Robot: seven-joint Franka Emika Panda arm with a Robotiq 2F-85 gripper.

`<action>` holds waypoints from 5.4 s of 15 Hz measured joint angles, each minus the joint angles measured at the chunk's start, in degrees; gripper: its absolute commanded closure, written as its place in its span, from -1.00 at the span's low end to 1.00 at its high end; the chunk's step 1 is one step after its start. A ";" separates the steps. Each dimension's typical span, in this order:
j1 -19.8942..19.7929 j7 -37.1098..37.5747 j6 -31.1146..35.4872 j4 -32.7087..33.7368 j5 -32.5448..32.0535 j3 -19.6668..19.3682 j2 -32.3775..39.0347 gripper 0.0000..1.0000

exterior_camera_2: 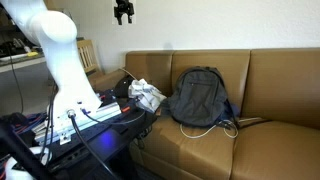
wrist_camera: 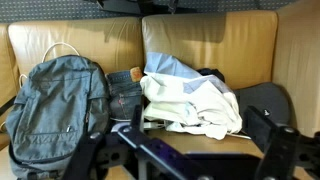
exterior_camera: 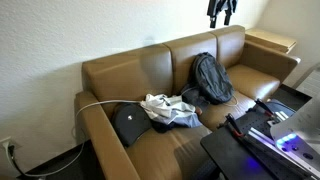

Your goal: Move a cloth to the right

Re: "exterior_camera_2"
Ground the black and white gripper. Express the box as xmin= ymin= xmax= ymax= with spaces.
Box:
xmin=113 ymin=0 xmax=136 ymax=26

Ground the grey and white cloth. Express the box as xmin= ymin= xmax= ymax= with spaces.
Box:
xmin=133 ymin=81 xmax=168 ymax=114

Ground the white crumpled cloth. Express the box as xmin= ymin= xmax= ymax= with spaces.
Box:
xmin=127 ymin=78 xmax=149 ymax=100

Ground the wooden slatted chair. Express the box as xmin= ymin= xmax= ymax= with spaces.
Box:
xmin=76 ymin=39 xmax=102 ymax=77

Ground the dark blue garment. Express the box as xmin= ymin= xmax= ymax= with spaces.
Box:
xmin=158 ymin=98 xmax=173 ymax=117

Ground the dark grey backpack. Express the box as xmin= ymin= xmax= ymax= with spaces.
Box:
xmin=167 ymin=65 xmax=238 ymax=128

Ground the cluttered background desk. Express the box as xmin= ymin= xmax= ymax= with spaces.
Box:
xmin=0 ymin=36 xmax=46 ymax=74

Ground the black robot table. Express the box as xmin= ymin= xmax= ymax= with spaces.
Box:
xmin=46 ymin=98 xmax=158 ymax=180

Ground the brown leather sofa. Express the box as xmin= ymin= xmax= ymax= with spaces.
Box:
xmin=89 ymin=47 xmax=320 ymax=180

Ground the white round object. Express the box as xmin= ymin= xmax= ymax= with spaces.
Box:
xmin=4 ymin=145 xmax=53 ymax=180

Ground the long white power cable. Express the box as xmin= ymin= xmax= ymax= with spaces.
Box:
xmin=119 ymin=67 xmax=138 ymax=82

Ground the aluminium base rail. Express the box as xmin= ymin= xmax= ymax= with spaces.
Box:
xmin=33 ymin=101 xmax=123 ymax=146

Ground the thin black hanging cable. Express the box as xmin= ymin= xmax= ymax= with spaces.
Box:
xmin=5 ymin=39 xmax=25 ymax=115

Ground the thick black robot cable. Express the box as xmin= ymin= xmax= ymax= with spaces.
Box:
xmin=66 ymin=109 xmax=118 ymax=180

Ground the white looped cable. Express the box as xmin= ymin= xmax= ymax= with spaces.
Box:
xmin=179 ymin=117 xmax=264 ymax=140

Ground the black camera stand bar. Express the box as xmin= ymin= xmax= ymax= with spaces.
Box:
xmin=0 ymin=119 xmax=54 ymax=180

